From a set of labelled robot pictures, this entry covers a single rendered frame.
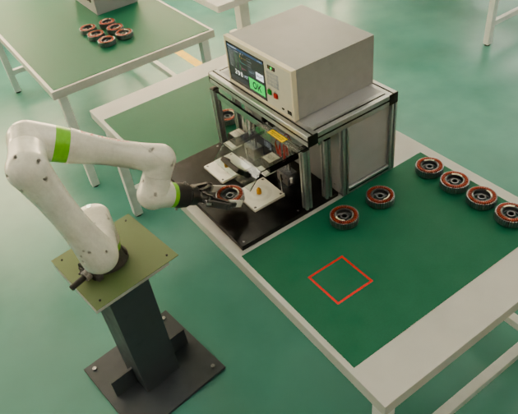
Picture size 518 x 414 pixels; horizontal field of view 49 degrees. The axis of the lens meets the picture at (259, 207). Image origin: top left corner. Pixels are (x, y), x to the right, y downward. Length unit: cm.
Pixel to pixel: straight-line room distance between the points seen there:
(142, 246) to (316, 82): 91
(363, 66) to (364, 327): 97
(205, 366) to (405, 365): 118
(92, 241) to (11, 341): 140
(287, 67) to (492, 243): 96
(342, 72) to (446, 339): 100
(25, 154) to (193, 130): 125
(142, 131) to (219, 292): 91
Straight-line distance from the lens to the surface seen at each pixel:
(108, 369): 286
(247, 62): 224
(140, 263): 219
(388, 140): 237
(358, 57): 221
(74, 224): 185
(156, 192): 198
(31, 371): 304
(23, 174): 172
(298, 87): 205
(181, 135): 280
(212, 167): 250
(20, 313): 331
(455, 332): 190
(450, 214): 227
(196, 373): 272
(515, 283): 207
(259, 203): 227
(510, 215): 227
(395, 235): 216
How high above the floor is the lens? 226
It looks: 41 degrees down
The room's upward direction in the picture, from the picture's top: 8 degrees counter-clockwise
